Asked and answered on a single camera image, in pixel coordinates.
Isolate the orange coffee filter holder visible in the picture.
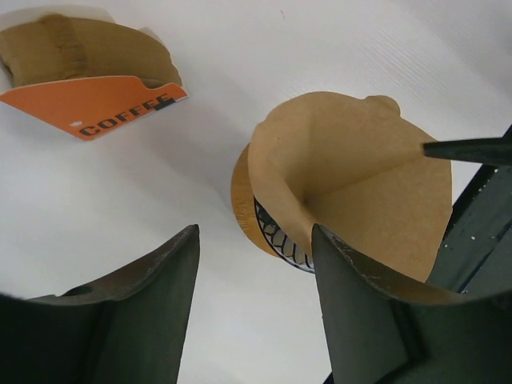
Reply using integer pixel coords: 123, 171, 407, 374
1, 5, 187, 141

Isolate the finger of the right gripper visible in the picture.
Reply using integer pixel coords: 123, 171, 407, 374
422, 138, 511, 165

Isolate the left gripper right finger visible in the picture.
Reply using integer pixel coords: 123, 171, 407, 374
312, 224, 511, 383

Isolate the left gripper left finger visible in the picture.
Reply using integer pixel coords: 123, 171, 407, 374
1, 225, 199, 383

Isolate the wooden ring dripper stand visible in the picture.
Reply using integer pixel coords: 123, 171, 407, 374
230, 145, 278, 258

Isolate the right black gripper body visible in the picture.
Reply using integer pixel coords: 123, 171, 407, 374
502, 125, 512, 140

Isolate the single brown paper filter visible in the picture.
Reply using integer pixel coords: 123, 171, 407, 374
247, 91, 452, 282

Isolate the blue ribbed dripper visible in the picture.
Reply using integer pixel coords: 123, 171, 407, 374
254, 198, 314, 274

